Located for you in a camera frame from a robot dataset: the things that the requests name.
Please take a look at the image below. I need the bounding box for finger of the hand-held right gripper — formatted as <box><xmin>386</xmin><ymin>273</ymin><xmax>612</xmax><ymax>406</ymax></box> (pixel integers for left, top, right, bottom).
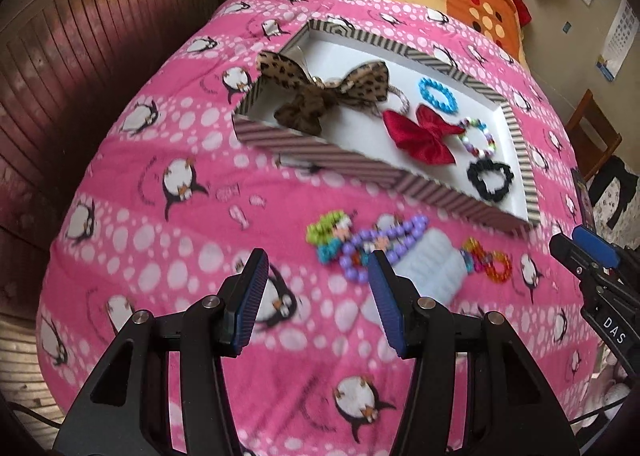
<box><xmin>572</xmin><ymin>226</ymin><xmax>640</xmax><ymax>287</ymax></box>
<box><xmin>549</xmin><ymin>233</ymin><xmax>601</xmax><ymax>287</ymax></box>

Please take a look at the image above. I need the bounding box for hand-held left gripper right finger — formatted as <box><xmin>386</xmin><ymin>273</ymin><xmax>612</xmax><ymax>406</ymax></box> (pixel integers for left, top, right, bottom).
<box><xmin>366</xmin><ymin>249</ymin><xmax>583</xmax><ymax>456</ymax></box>

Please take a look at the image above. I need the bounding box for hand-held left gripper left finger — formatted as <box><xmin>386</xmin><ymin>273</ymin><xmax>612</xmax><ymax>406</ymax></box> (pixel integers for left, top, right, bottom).
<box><xmin>52</xmin><ymin>247</ymin><xmax>271</xmax><ymax>456</ymax></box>

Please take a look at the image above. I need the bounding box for purple bead bracelet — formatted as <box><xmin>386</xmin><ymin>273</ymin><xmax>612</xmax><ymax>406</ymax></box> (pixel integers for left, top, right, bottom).
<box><xmin>339</xmin><ymin>215</ymin><xmax>430</xmax><ymax>282</ymax></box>

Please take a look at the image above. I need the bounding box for black scrunchie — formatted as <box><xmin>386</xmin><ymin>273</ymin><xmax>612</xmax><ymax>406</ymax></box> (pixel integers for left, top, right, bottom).
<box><xmin>466</xmin><ymin>159</ymin><xmax>516</xmax><ymax>202</ymax></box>

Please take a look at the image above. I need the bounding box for multicolour bead bracelet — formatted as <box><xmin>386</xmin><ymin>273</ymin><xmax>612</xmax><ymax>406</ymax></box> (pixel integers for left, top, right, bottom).
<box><xmin>457</xmin><ymin>117</ymin><xmax>497</xmax><ymax>159</ymax></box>

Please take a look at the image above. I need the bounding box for red velvet hair bow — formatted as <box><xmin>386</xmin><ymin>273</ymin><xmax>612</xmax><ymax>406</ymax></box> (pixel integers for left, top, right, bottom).
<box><xmin>382</xmin><ymin>104</ymin><xmax>458</xmax><ymax>167</ymax></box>

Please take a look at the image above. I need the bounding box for striped shallow cardboard box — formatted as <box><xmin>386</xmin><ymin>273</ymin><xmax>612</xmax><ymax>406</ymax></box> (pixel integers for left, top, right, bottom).
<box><xmin>234</xmin><ymin>19</ymin><xmax>542</xmax><ymax>237</ymax></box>

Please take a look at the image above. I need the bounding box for grey white hair tie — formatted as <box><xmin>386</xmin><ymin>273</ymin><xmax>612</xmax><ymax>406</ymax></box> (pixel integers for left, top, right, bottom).
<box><xmin>385</xmin><ymin>84</ymin><xmax>412</xmax><ymax>112</ymax></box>

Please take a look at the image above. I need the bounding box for blue bead bracelet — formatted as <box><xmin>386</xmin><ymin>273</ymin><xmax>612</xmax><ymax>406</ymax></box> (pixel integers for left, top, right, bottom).
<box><xmin>418</xmin><ymin>77</ymin><xmax>459</xmax><ymax>113</ymax></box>

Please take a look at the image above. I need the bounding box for leopard print hair bow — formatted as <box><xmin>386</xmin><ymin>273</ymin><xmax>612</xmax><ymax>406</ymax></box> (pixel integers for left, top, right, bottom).
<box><xmin>256</xmin><ymin>50</ymin><xmax>392</xmax><ymax>134</ymax></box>

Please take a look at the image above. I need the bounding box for floral patterned cloth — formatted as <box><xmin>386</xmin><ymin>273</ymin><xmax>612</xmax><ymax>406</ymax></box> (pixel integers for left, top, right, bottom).
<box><xmin>595</xmin><ymin>176</ymin><xmax>640</xmax><ymax>257</ymax></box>

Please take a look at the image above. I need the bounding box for black remote control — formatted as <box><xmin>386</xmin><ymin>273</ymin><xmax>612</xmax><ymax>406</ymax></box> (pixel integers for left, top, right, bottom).
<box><xmin>570</xmin><ymin>167</ymin><xmax>596</xmax><ymax>229</ymax></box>

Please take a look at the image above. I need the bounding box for white fluffy hair band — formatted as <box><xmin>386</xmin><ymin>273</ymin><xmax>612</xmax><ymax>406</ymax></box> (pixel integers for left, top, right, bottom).
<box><xmin>387</xmin><ymin>229</ymin><xmax>473</xmax><ymax>302</ymax></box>

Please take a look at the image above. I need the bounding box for white fluffy cloth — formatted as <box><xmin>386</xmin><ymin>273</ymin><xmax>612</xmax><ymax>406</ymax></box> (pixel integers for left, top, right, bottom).
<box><xmin>585</xmin><ymin>351</ymin><xmax>631</xmax><ymax>432</ymax></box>

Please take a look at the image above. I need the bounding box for black garment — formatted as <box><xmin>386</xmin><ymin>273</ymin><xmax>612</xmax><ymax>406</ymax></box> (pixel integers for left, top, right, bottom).
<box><xmin>587</xmin><ymin>156</ymin><xmax>638</xmax><ymax>217</ymax></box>

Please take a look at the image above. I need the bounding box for wooden chair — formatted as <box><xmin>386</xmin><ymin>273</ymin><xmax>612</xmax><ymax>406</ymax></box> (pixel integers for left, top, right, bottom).
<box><xmin>566</xmin><ymin>89</ymin><xmax>623</xmax><ymax>182</ymax></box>

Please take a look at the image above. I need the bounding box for pink penguin print blanket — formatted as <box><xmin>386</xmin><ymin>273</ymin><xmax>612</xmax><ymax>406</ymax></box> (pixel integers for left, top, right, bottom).
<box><xmin>36</xmin><ymin>0</ymin><xmax>606</xmax><ymax>456</ymax></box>

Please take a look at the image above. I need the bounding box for orange bead bracelet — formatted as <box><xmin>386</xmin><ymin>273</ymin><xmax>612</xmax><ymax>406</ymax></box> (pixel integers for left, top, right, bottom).
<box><xmin>460</xmin><ymin>236</ymin><xmax>513</xmax><ymax>283</ymax></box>

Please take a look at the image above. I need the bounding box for green bead bracelet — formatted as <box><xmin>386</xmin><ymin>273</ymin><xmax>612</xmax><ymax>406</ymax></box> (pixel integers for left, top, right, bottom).
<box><xmin>306</xmin><ymin>213</ymin><xmax>351</xmax><ymax>264</ymax></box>

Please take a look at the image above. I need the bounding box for wall calendar poster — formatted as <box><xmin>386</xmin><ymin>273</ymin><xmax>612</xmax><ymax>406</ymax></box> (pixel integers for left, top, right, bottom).
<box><xmin>595</xmin><ymin>0</ymin><xmax>640</xmax><ymax>82</ymax></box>

